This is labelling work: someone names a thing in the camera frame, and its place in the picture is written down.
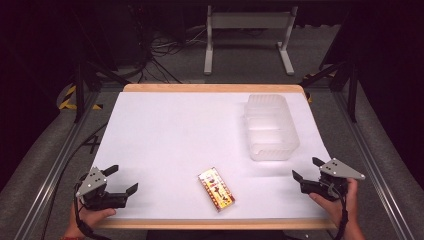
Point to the aluminium rail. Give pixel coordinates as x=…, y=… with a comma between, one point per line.
x=373, y=163
x=56, y=166

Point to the black tripod stand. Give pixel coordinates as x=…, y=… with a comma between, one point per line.
x=80, y=90
x=350, y=86

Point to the person's left hand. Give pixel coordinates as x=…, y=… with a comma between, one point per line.
x=91, y=216

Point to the clear plastic container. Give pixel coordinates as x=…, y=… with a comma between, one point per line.
x=270, y=126

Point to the white metal stand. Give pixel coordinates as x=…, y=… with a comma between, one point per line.
x=248, y=21

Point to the person's right hand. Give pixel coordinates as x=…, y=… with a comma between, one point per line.
x=335, y=205

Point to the yellow black hazard tape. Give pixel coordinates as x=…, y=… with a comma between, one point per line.
x=68, y=98

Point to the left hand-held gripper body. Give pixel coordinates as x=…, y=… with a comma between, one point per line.
x=92, y=183

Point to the white table sheet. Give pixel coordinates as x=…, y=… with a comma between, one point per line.
x=173, y=140

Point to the yellow red snack packet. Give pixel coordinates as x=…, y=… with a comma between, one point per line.
x=216, y=189

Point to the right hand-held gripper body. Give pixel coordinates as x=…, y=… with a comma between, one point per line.
x=337, y=171

